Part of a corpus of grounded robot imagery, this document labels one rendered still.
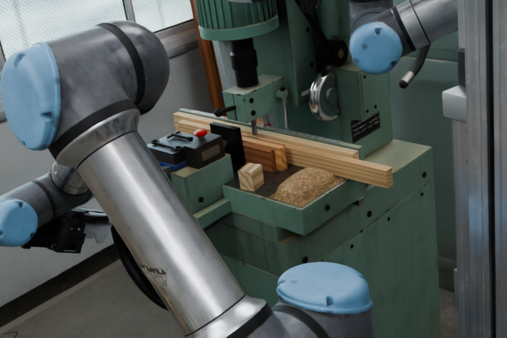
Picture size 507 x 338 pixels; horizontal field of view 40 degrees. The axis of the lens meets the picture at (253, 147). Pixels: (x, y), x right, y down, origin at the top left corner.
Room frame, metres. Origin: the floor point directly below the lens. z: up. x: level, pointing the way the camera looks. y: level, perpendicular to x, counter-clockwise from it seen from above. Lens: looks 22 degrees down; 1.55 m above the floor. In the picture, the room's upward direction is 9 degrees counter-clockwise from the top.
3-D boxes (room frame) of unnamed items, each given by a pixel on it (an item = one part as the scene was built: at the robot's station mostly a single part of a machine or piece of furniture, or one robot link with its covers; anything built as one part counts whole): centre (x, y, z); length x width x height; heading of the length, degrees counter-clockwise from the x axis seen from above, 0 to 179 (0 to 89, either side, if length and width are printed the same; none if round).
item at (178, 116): (1.58, -0.01, 0.93); 0.60 x 0.02 x 0.05; 43
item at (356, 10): (1.17, -0.23, 1.26); 0.11 x 0.08 x 0.11; 170
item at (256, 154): (1.51, 0.03, 0.93); 0.20 x 0.02 x 0.05; 42
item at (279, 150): (1.52, 0.01, 0.93); 0.22 x 0.02 x 0.06; 42
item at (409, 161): (1.63, -0.10, 0.76); 0.57 x 0.45 x 0.09; 133
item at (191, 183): (1.44, 0.15, 0.92); 0.15 x 0.13 x 0.09; 43
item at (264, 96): (1.56, -0.02, 1.03); 0.14 x 0.07 x 0.09; 133
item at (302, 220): (1.49, 0.09, 0.87); 0.61 x 0.30 x 0.06; 43
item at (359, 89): (1.56, -0.25, 1.02); 0.09 x 0.07 x 0.12; 43
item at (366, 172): (1.52, -0.04, 0.92); 0.65 x 0.02 x 0.04; 43
